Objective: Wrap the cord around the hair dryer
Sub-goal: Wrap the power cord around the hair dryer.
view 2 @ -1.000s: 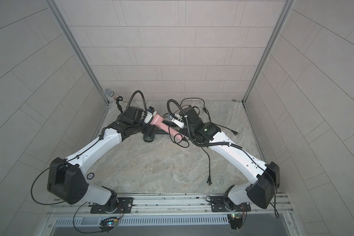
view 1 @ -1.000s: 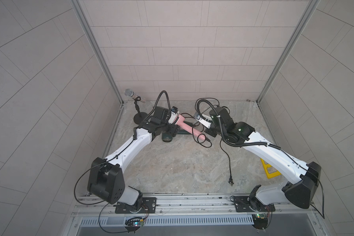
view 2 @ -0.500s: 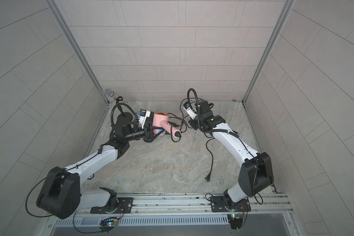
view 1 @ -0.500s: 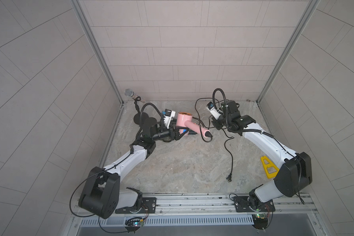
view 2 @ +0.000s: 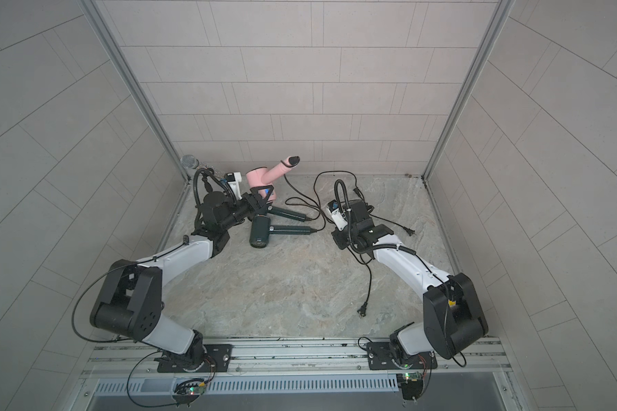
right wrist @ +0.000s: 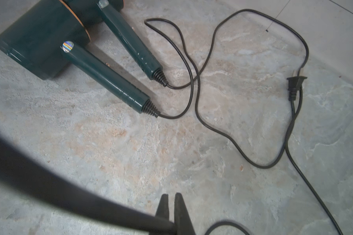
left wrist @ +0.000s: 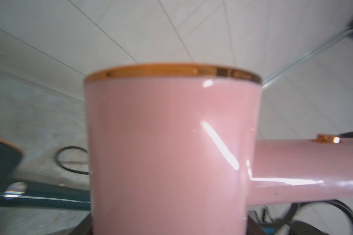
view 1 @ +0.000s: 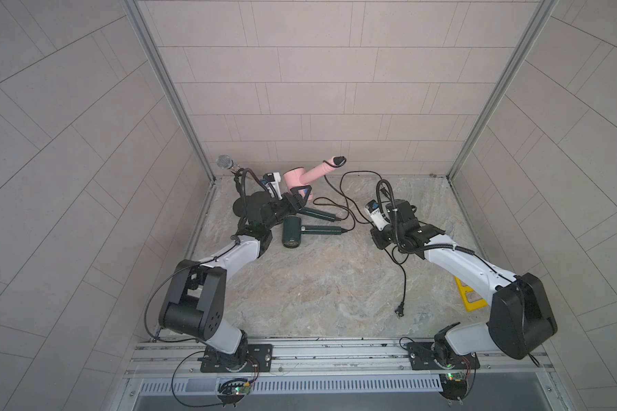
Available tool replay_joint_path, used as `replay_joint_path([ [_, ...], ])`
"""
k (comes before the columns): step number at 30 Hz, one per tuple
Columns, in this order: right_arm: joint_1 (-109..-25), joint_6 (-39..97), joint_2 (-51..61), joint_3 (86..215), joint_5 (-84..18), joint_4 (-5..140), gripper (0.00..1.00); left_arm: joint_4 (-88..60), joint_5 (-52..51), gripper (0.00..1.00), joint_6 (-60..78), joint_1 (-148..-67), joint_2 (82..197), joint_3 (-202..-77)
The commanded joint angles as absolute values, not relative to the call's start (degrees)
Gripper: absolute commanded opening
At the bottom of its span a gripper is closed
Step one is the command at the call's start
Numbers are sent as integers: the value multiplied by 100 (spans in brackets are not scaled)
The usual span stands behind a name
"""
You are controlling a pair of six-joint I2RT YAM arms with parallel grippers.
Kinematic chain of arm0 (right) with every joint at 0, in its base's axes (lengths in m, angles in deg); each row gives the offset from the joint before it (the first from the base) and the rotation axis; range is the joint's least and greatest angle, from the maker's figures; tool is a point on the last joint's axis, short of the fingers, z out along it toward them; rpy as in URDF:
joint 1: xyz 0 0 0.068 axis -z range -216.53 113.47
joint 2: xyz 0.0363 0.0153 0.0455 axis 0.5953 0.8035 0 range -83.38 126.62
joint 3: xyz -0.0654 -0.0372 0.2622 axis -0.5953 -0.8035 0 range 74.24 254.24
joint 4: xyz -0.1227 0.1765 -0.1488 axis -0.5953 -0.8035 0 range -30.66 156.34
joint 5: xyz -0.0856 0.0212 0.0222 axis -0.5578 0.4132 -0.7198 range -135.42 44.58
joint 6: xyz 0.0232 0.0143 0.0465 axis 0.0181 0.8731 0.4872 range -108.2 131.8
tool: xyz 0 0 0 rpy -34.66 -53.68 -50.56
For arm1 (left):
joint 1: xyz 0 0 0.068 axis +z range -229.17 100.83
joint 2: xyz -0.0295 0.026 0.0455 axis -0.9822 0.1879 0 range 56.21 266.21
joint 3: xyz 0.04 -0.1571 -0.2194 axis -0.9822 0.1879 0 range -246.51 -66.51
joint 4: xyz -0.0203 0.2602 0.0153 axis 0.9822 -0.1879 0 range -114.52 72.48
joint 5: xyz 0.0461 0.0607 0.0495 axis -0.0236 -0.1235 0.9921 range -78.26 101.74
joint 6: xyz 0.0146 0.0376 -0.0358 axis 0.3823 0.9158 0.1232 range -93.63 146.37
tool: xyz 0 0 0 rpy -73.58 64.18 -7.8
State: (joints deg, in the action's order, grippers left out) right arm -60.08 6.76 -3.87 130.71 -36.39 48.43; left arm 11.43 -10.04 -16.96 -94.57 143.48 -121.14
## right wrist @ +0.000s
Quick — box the far green hair dryer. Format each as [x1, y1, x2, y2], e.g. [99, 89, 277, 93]
[65, 0, 169, 87]

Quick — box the green hair dryer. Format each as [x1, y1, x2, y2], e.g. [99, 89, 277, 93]
[0, 1, 160, 117]
[65, 0, 169, 87]

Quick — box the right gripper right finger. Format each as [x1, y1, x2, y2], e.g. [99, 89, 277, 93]
[174, 193, 196, 235]

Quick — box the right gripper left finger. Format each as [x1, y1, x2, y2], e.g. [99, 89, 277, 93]
[156, 194, 169, 221]

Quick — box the near green hair dryer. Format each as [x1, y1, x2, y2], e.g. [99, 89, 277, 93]
[0, 1, 160, 117]

